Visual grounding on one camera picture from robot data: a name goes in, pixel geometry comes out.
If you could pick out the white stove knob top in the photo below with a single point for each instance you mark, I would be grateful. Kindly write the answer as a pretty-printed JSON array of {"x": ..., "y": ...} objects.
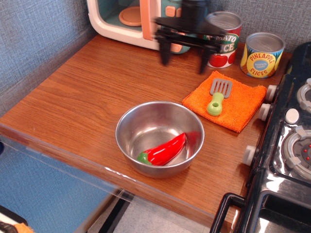
[{"x": 270, "y": 93}]

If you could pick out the white stove knob middle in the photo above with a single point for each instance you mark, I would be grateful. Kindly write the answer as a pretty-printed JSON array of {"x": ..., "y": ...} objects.
[{"x": 264, "y": 111}]

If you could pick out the steel mixing bowl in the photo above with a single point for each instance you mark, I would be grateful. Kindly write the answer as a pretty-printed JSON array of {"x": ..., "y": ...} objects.
[{"x": 151, "y": 124}]

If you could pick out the black toy stove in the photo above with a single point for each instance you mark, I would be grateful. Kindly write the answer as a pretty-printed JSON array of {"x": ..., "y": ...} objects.
[{"x": 278, "y": 198}]

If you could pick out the green handled grey spatula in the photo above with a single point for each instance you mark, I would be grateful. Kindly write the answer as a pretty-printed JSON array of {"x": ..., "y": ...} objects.
[{"x": 220, "y": 90}]

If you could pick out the pineapple slices can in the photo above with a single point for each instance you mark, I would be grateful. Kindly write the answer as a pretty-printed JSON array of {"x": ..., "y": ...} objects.
[{"x": 262, "y": 54}]

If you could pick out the tomato sauce can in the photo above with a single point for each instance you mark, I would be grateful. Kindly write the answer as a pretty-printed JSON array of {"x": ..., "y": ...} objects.
[{"x": 232, "y": 24}]

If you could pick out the peach microwave turntable plate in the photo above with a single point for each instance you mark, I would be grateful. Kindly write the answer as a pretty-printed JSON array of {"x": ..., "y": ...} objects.
[{"x": 130, "y": 16}]

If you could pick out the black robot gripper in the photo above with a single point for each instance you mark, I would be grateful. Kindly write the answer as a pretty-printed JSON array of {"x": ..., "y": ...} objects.
[{"x": 189, "y": 30}]

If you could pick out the black oven door handle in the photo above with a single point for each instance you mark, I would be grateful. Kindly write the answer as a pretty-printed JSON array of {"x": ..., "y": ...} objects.
[{"x": 229, "y": 199}]

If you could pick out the white stove knob bottom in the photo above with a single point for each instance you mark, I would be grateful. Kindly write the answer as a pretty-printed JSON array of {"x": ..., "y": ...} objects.
[{"x": 249, "y": 155}]

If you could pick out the orange plush object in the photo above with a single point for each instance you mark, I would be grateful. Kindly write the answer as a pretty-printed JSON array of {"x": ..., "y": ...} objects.
[{"x": 22, "y": 228}]

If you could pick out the white stove knob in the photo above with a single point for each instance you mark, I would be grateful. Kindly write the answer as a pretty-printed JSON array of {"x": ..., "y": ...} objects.
[
  {"x": 264, "y": 111},
  {"x": 270, "y": 93},
  {"x": 249, "y": 155}
]

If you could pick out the teal toy microwave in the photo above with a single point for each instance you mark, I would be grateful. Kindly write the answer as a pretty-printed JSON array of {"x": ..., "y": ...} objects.
[{"x": 104, "y": 18}]

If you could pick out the red toy chili pepper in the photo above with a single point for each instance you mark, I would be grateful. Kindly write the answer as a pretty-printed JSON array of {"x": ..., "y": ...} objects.
[{"x": 162, "y": 154}]

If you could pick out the orange folded cloth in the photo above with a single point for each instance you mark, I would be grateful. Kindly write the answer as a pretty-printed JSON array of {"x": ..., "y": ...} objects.
[{"x": 238, "y": 108}]

